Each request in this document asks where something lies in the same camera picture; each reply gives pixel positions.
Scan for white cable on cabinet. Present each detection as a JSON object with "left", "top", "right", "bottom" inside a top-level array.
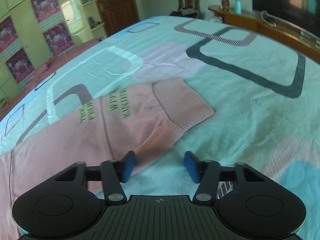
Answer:
[{"left": 260, "top": 10, "right": 278, "bottom": 28}]

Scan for pink knit sweater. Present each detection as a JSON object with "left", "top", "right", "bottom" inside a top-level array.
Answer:
[{"left": 0, "top": 77, "right": 215, "bottom": 240}]

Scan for black flat television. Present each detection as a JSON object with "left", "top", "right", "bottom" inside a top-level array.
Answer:
[{"left": 252, "top": 0, "right": 319, "bottom": 35}]

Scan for brown wooden door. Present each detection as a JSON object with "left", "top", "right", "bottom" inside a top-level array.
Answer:
[{"left": 97, "top": 0, "right": 139, "bottom": 36}]

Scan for dark clothes on chair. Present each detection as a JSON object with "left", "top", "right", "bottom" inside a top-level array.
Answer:
[{"left": 170, "top": 6, "right": 199, "bottom": 18}]

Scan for cream wardrobe with posters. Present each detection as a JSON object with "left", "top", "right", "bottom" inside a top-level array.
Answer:
[{"left": 1, "top": 0, "right": 94, "bottom": 99}]

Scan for teal patterned bed quilt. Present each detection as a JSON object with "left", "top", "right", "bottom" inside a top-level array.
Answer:
[{"left": 1, "top": 16, "right": 319, "bottom": 239}]

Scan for wooden tv cabinet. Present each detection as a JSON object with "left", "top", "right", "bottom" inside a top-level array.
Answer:
[{"left": 208, "top": 5, "right": 319, "bottom": 63}]

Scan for teal water bottle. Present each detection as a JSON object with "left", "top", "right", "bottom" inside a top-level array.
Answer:
[{"left": 234, "top": 0, "right": 242, "bottom": 15}]

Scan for pink checked bed sheet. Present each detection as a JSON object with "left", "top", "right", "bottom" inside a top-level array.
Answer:
[{"left": 0, "top": 39, "right": 99, "bottom": 121}]

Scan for brown cup on cabinet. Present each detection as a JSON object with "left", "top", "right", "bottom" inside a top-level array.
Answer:
[{"left": 221, "top": 0, "right": 230, "bottom": 11}]

